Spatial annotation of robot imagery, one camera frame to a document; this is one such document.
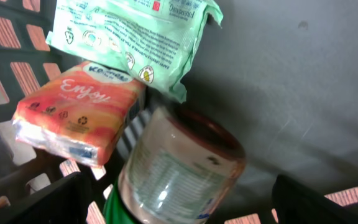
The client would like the grey plastic mesh basket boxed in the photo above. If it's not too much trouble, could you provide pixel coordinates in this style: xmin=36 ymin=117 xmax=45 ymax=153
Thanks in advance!
xmin=0 ymin=1 xmax=358 ymax=223

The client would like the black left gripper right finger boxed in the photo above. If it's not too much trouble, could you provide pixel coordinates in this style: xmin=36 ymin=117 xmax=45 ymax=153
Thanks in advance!
xmin=272 ymin=175 xmax=358 ymax=224

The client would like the green wet wipes pack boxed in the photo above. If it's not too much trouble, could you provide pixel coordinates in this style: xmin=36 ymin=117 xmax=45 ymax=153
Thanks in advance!
xmin=46 ymin=0 xmax=223 ymax=103

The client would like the orange Kleenex tissue pack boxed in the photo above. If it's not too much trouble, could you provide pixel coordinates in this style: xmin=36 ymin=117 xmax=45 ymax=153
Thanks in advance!
xmin=12 ymin=61 xmax=146 ymax=167

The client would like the jar with dark red lid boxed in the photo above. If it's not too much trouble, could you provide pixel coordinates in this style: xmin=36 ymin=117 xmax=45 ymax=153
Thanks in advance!
xmin=103 ymin=107 xmax=246 ymax=224

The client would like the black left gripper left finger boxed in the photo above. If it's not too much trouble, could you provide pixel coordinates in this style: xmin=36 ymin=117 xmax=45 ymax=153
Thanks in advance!
xmin=0 ymin=172 xmax=92 ymax=224

